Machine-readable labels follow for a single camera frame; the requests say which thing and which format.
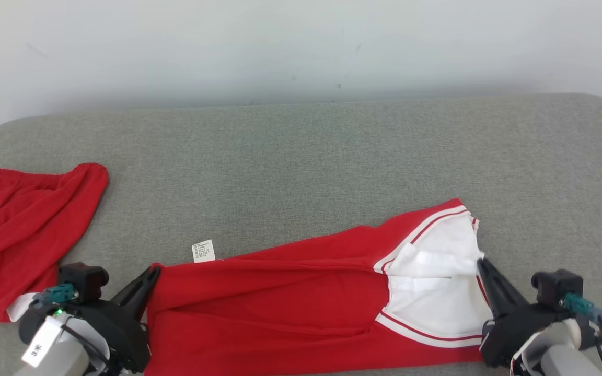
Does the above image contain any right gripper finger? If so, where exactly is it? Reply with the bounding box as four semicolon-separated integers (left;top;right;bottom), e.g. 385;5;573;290
482;258;529;314
477;258;511;319

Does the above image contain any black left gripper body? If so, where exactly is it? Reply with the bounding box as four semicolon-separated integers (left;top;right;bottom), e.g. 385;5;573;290
19;301;151;374

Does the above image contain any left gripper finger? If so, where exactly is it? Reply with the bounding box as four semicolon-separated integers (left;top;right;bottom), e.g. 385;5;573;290
123;265;162;322
110;265;158;313

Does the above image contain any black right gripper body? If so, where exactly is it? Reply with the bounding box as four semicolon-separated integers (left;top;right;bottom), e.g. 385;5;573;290
481;305;574;369

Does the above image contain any red shorts white trim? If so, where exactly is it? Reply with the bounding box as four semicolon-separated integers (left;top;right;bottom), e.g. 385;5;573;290
0;163;109;323

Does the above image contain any red Bulls basketball jersey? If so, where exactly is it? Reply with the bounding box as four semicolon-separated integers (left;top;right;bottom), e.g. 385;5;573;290
144;197;495;376

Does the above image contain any white paper tag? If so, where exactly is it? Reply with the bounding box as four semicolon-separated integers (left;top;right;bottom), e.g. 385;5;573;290
21;316;67;367

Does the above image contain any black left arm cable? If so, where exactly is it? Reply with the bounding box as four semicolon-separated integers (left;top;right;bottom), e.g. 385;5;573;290
61;323;111;369

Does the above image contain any teal right camera connector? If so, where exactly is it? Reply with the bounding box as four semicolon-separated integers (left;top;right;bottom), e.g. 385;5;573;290
563;292;602;320

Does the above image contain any teal camera connector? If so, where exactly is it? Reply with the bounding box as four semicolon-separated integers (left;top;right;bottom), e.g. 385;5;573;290
563;292;602;320
33;284;78;307

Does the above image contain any teal left camera connector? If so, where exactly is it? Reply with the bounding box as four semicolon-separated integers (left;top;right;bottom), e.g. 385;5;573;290
33;284;78;307

